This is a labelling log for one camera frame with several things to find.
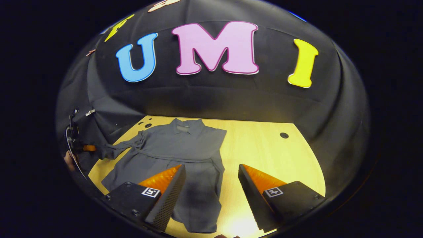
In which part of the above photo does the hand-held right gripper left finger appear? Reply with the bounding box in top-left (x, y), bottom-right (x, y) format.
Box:
top-left (102, 164), bottom-right (186, 232)

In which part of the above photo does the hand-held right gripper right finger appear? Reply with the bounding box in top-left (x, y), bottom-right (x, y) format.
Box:
top-left (238, 164), bottom-right (326, 233)

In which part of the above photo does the grey button shirt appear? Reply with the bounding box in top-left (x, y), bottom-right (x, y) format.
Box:
top-left (96, 118), bottom-right (228, 234)

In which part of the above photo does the black backdrop cloth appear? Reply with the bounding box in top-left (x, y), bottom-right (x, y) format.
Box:
top-left (55, 0), bottom-right (370, 199)

